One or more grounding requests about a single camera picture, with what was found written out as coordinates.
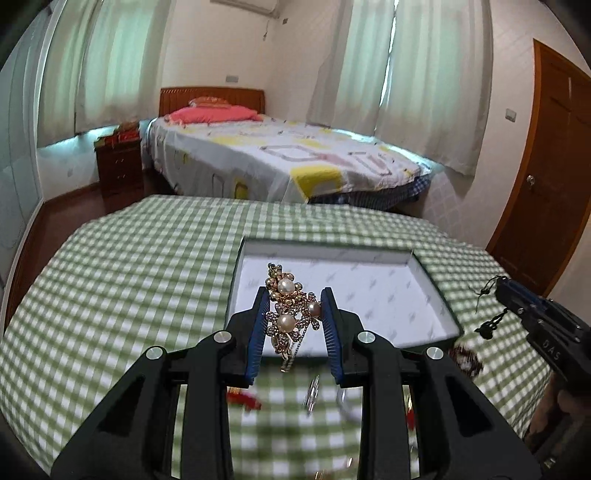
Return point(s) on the white air conditioner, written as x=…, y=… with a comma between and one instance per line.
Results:
x=268, y=8

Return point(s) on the brown wooden door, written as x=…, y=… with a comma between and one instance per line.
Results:
x=549, y=205

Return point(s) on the wall light switch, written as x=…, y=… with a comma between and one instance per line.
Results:
x=510, y=115

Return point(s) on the green white shallow box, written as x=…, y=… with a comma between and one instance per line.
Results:
x=390, y=290

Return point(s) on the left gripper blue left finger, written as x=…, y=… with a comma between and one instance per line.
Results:
x=248, y=330

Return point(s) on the white curtain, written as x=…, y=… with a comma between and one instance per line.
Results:
x=103, y=67
x=413, y=74

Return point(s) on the dark wooden nightstand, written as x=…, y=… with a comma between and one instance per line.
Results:
x=119, y=166

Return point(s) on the pearl flower gold brooch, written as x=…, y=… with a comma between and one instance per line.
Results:
x=291, y=314

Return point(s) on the red items on nightstand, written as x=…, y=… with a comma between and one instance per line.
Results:
x=122, y=134

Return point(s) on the left white curtain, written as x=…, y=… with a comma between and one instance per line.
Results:
x=103, y=67

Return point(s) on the bed with patterned sheet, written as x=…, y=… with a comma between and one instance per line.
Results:
x=283, y=161

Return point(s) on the pink pillow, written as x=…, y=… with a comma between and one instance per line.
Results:
x=208, y=115

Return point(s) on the glass wardrobe sliding door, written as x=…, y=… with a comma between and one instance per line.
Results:
x=19, y=188

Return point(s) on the red tassel gold charm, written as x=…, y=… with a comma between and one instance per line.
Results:
x=410, y=414

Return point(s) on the right white curtain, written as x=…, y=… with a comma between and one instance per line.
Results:
x=413, y=74

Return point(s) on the small red knot charm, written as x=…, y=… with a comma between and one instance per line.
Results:
x=239, y=397

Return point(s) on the silver rhinestone brooch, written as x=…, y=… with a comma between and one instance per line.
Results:
x=312, y=394

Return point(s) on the green white checkered tablecloth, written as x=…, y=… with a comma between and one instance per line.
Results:
x=159, y=273

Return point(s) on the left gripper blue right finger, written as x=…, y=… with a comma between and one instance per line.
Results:
x=341, y=328

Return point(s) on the red patterned pillow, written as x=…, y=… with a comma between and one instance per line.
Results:
x=209, y=102

